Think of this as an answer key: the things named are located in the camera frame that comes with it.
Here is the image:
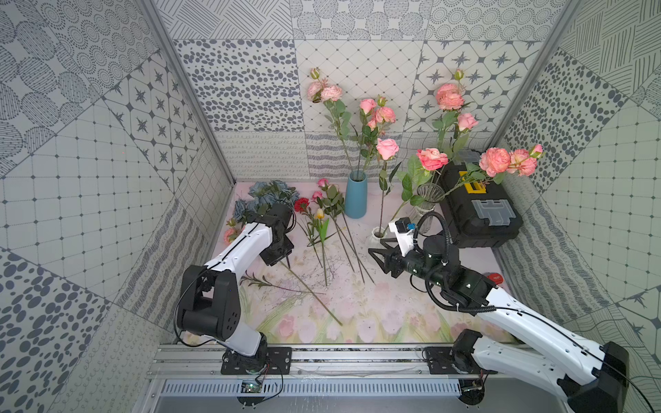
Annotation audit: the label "red carnation stem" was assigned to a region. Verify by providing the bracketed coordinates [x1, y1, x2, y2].
[294, 197, 325, 268]

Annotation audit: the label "pink carnation spray stem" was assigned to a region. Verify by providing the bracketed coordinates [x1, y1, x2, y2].
[306, 67, 355, 171]

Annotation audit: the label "pink rose single stem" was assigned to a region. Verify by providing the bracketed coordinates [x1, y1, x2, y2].
[356, 98, 377, 175]

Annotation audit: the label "large pink peony spray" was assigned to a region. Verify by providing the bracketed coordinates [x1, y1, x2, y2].
[433, 69, 466, 162]

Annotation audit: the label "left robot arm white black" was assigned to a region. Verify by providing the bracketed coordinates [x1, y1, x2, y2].
[173, 203, 294, 372]

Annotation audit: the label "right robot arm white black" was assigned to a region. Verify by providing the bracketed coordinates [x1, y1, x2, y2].
[368, 212, 632, 412]

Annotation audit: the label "small white ribbed vase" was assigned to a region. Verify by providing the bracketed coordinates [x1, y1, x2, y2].
[368, 227, 388, 248]

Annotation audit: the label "tall blue ceramic vase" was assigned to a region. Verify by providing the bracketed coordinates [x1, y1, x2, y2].
[344, 170, 368, 220]

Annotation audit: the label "clear glass vase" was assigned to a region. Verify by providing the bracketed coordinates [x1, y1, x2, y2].
[411, 182, 444, 234]

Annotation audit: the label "blue grey rose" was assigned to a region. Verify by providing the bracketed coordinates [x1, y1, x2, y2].
[232, 180, 301, 224]

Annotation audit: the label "magenta rosebud stem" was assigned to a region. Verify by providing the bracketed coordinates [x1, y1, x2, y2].
[313, 178, 374, 283]

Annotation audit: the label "red orange pliers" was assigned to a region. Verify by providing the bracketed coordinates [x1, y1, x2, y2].
[486, 273, 504, 286]

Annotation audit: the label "black toolbox yellow label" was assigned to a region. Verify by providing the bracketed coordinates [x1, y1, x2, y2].
[433, 150, 523, 249]

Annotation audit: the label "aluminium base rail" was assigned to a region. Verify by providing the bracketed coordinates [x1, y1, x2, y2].
[146, 343, 565, 381]

